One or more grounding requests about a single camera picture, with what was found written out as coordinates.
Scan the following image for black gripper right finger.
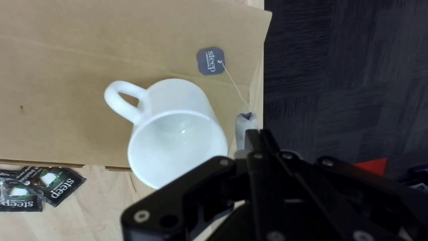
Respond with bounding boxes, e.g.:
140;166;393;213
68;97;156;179
259;128;428;241

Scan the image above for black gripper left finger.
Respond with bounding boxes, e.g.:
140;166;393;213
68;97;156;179
120;128;286;241

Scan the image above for white teabag with grey tag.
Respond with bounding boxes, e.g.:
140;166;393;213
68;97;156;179
195;45;259;154

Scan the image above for white ceramic mug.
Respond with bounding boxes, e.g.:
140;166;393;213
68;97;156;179
103;77;230;191

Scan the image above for black tea packet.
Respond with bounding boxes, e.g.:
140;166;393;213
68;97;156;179
0;166;44;214
24;164;87;209

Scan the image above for flat brown cardboard box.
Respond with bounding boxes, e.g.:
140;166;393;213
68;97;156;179
0;0;274;170

